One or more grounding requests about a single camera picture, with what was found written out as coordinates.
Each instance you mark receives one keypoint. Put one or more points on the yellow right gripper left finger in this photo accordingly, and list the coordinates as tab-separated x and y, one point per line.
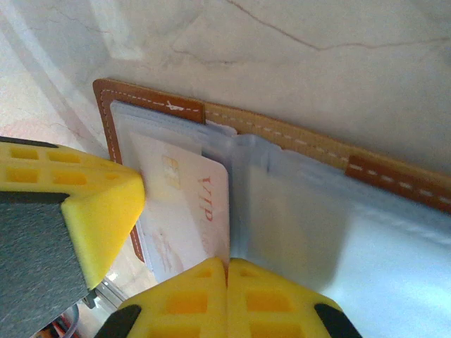
158	317

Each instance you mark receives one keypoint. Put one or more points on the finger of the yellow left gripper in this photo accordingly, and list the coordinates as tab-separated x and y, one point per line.
105	218
88	158

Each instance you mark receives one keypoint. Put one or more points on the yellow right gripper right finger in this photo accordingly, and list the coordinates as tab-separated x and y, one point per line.
303	317

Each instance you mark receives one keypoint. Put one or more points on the white VIP card red print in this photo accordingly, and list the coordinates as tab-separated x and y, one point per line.
190	211

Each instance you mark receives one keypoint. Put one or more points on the brown leather card holder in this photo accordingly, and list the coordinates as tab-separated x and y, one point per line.
148	96

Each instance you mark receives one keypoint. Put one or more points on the long aluminium mounting rail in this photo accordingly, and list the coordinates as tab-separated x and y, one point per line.
105	290

